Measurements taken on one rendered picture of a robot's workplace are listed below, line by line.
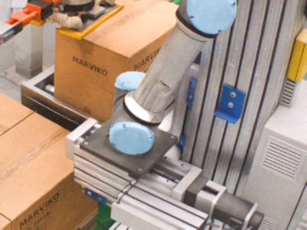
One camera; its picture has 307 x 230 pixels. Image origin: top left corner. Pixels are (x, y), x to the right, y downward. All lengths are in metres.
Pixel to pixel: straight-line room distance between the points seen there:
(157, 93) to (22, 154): 1.12
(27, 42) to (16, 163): 1.48
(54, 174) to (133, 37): 0.69
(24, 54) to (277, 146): 2.48
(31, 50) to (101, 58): 1.37
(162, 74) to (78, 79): 1.19
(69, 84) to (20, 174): 0.54
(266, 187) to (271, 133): 0.20
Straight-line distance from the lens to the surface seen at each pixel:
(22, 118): 2.58
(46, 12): 1.97
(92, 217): 2.71
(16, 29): 1.84
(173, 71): 1.33
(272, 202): 1.68
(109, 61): 2.34
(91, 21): 2.12
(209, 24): 1.24
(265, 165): 1.61
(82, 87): 2.51
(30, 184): 2.24
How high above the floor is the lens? 2.12
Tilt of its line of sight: 34 degrees down
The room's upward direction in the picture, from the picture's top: 6 degrees clockwise
